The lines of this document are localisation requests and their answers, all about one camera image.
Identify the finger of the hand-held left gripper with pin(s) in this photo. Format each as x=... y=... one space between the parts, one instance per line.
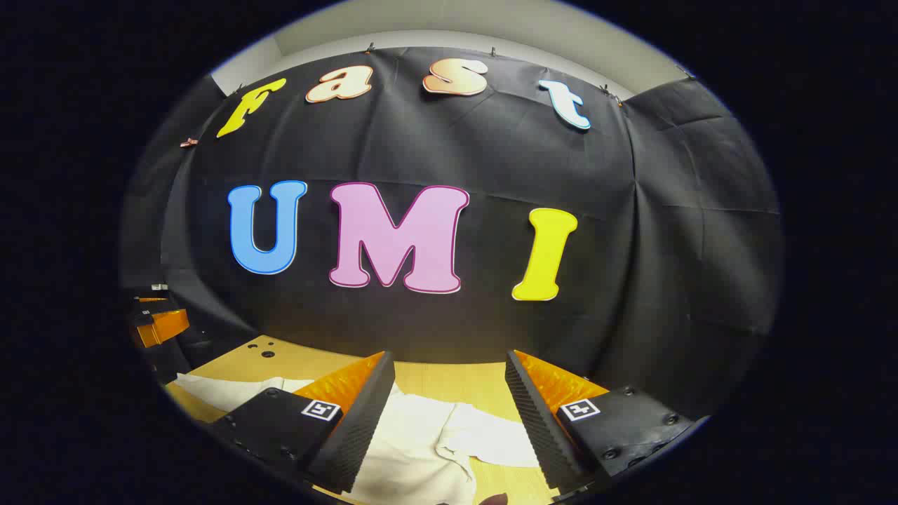
x=163 y=327
x=153 y=300

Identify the white zip sweatshirt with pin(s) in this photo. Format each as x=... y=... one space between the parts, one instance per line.
x=421 y=435

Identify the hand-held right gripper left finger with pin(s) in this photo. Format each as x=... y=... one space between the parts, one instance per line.
x=358 y=428

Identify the black backdrop cloth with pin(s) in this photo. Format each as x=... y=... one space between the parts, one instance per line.
x=491 y=140

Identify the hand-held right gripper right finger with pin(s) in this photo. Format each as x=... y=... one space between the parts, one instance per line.
x=540 y=428

